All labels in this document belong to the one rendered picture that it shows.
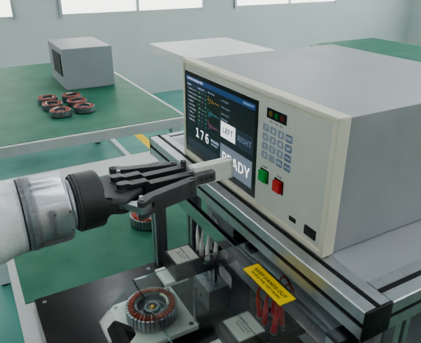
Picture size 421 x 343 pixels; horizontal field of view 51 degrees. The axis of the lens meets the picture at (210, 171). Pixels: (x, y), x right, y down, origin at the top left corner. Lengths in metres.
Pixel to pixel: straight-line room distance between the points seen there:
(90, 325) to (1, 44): 4.44
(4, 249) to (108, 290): 0.62
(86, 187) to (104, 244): 0.79
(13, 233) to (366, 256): 0.46
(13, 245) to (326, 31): 6.81
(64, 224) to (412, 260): 0.47
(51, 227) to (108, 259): 0.74
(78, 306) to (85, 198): 0.59
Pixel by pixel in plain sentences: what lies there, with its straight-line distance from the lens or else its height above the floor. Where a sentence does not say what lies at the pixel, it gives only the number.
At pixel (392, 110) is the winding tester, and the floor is 1.31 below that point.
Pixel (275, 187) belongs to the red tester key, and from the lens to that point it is 0.68.
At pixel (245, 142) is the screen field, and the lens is 0.74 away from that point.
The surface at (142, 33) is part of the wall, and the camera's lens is 5.61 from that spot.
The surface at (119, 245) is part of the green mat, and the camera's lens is 1.33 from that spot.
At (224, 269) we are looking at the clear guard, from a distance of 0.70.
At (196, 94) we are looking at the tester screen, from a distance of 0.87.
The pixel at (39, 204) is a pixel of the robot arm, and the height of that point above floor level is 1.24.
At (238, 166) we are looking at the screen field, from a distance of 0.78.
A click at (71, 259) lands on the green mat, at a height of 0.75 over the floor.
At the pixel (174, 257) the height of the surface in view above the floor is 0.92.
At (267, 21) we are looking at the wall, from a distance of 6.46.
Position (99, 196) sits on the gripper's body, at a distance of 0.56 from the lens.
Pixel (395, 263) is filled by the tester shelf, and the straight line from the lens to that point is 0.67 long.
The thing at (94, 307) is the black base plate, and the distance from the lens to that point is 1.10.
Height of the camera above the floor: 1.49
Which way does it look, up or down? 25 degrees down
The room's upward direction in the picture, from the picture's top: straight up
